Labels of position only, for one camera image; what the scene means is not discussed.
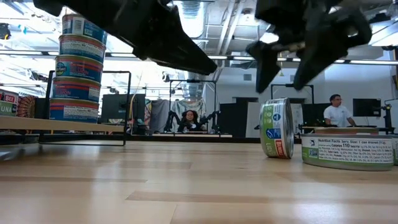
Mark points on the black camera stand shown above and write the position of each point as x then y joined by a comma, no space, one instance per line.
388,118

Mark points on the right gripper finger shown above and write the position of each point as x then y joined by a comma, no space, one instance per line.
326,49
267,62

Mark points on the large black monitor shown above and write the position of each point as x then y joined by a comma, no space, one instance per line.
118,107

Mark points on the grey draped cloth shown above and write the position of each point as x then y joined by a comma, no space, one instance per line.
160,113

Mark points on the small black monitor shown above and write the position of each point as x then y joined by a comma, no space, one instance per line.
367,107

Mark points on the black background station frame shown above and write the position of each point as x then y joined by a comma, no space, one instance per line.
192,81

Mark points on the wooden shelf board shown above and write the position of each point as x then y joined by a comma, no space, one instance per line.
62,125

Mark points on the orange patterned cloth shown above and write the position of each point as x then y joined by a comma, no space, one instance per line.
26,105

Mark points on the seated person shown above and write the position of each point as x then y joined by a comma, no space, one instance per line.
189,121

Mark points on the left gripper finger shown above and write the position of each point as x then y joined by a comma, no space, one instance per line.
186,56

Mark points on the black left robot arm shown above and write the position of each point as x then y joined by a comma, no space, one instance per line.
49,6

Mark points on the ceiling light strip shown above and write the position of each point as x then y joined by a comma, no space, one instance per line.
367,62

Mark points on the black background robot arm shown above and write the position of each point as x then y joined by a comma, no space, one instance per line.
214,118
169,119

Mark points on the silver ventilation duct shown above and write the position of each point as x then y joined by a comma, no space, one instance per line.
191,18

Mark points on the black aluminium table frame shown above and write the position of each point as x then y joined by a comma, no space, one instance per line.
186,139

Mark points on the black metal shelf frame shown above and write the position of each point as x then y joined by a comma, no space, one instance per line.
128,109

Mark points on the black partition panel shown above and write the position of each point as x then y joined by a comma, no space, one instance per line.
236,118

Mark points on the black ceiling-hung device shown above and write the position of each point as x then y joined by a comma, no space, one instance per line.
4,31

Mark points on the person in white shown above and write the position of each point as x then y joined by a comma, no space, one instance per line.
337,115

